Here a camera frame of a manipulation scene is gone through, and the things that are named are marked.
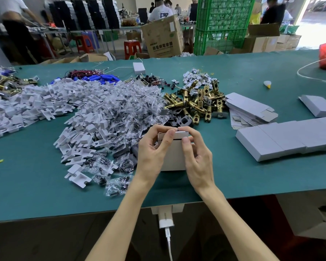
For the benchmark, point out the white power adapter block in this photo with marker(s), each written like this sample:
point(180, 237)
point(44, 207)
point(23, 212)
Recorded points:
point(139, 68)

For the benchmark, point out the pile of brass door latches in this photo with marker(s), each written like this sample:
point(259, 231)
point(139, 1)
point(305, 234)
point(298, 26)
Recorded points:
point(198, 101)

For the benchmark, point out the grey cardboard sheet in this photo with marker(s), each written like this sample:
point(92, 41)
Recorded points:
point(309, 212)

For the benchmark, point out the pile of small white clips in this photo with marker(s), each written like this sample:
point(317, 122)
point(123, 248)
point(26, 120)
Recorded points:
point(197, 76)

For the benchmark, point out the metal work table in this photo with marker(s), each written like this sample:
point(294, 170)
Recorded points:
point(97, 33)

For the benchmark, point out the row of folded white boxes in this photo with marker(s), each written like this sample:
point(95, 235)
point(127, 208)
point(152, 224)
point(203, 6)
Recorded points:
point(285, 137)

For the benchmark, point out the person's right hand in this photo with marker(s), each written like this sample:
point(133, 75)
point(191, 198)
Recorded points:
point(201, 168)

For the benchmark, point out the low green plastic crate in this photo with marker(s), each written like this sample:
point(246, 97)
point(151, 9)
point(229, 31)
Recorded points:
point(220, 42)

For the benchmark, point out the person's right thumb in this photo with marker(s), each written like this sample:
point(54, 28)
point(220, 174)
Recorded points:
point(187, 150)

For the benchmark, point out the stacks of black boxes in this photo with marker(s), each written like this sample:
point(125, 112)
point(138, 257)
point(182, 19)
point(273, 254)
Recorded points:
point(84, 14)

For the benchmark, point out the closed white carton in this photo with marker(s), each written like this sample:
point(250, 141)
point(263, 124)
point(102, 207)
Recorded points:
point(319, 105)

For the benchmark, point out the clear thin tube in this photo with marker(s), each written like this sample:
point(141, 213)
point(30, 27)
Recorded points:
point(301, 68)

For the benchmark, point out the tall green plastic crate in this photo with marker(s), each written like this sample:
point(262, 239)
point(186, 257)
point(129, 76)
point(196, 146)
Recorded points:
point(224, 13)

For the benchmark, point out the person's left thumb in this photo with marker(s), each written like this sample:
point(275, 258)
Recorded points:
point(167, 141)

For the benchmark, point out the flattened cardboard trays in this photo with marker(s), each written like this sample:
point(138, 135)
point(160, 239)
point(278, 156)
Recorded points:
point(76, 59)

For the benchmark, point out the pile of blue batteries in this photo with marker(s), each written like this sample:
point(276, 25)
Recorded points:
point(103, 77)

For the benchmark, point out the large brown cardboard box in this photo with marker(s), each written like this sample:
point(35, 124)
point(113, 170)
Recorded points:
point(163, 38)

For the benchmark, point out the white charger plug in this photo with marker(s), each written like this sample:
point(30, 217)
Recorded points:
point(165, 216)

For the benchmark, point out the person's left forearm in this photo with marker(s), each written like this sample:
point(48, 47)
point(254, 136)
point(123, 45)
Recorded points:
point(119, 222)

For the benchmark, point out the red plastic stool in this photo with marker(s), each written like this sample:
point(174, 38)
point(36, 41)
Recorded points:
point(132, 48)
point(84, 43)

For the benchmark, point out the pile of clear screw bags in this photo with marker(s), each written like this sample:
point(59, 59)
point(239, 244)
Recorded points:
point(127, 105)

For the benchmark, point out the open brown cardboard box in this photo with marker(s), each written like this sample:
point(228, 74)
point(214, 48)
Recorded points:
point(263, 29)

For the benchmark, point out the white and yellow cap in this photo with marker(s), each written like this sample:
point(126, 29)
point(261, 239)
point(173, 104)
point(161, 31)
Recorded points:
point(267, 84)

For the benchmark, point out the small white cardboard box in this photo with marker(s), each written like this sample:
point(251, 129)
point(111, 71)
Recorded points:
point(175, 157)

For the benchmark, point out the heap of brass lock parts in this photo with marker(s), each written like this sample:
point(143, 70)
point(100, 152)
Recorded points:
point(5, 84)

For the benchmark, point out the stack of flat white cartons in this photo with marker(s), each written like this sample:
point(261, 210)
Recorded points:
point(247, 108)

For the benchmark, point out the pile of white plastic brackets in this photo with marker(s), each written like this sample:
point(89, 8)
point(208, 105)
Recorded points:
point(32, 105)

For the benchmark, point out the person's right forearm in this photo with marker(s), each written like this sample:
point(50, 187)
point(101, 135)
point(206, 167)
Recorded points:
point(231, 228)

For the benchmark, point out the white sided cardboard box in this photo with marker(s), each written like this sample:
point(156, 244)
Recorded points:
point(259, 43)

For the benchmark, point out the flat brown cardboard boxes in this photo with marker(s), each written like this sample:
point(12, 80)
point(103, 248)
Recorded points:
point(288, 42)

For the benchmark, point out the person's left hand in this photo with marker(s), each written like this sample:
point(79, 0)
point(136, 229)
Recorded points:
point(149, 160)

